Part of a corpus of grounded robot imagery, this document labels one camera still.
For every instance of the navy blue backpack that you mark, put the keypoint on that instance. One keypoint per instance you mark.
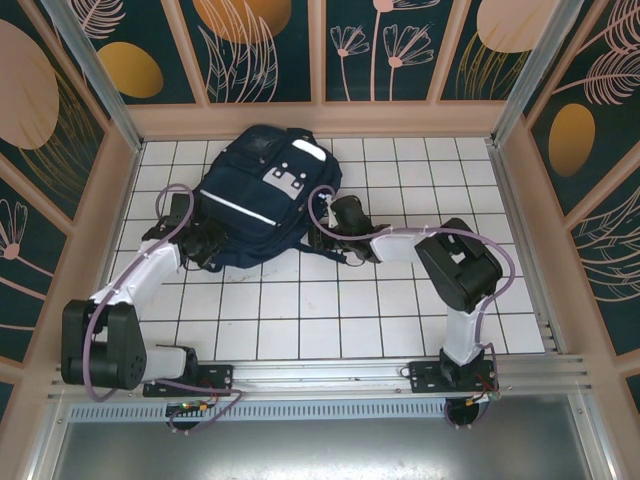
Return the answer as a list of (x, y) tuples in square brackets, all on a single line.
[(260, 200)]

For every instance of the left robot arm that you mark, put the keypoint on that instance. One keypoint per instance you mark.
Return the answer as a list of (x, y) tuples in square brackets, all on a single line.
[(140, 275)]

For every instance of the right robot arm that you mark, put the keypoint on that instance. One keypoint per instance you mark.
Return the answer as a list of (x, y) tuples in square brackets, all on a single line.
[(465, 260)]

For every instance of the small circuit board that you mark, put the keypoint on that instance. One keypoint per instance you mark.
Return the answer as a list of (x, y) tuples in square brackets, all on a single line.
[(482, 397), (192, 407)]

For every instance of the grey metal sheet panel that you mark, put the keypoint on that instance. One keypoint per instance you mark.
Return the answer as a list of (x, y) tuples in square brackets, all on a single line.
[(320, 452)]

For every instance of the aluminium mounting rail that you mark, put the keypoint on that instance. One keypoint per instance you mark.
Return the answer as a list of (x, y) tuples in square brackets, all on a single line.
[(320, 375)]

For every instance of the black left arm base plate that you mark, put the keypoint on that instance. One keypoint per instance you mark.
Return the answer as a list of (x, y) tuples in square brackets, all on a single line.
[(220, 377)]

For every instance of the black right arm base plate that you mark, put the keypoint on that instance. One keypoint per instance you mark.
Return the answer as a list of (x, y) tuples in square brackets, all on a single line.
[(425, 377)]

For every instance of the aluminium side rail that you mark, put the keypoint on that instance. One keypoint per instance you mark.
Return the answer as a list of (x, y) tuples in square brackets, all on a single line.
[(525, 240)]

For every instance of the aluminium corner post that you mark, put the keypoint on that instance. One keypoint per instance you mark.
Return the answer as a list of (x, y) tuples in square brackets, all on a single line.
[(532, 75), (102, 80)]

